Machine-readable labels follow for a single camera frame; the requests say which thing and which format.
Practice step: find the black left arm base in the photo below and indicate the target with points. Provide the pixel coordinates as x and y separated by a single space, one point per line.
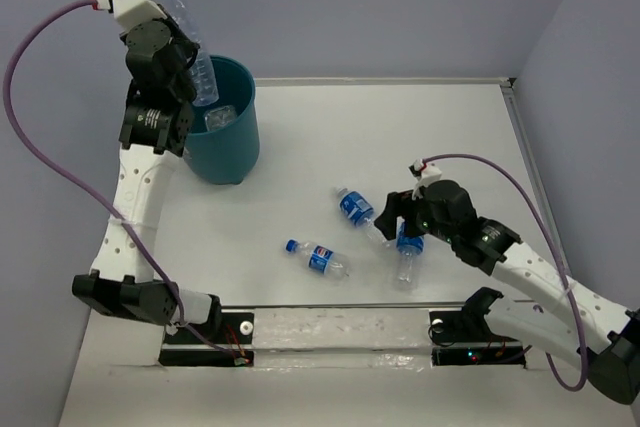
231 346

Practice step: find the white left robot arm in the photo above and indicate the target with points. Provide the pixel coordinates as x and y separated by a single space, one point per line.
124 280

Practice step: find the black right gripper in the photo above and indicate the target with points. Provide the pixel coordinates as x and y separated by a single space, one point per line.
397 203

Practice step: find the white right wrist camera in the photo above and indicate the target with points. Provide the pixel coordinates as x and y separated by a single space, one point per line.
425 174

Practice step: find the teal plastic bin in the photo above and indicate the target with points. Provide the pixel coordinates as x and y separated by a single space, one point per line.
228 154

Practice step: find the large clear ribbed bottle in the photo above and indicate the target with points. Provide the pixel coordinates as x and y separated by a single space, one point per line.
220 117

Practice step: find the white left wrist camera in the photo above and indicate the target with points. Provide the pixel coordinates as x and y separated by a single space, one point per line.
130 13

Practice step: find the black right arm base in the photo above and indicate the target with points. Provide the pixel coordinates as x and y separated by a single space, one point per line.
461 337

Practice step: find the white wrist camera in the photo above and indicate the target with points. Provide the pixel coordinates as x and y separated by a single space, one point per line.
130 13
425 174

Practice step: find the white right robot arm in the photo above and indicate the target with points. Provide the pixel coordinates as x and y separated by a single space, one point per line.
573 323

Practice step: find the Pepsi label small bottle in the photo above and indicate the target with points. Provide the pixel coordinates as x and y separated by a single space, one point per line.
318 258

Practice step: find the blue label bottle white cap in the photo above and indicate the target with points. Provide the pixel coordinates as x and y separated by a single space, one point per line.
410 250

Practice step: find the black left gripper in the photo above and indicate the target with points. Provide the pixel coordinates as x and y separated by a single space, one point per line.
189 45

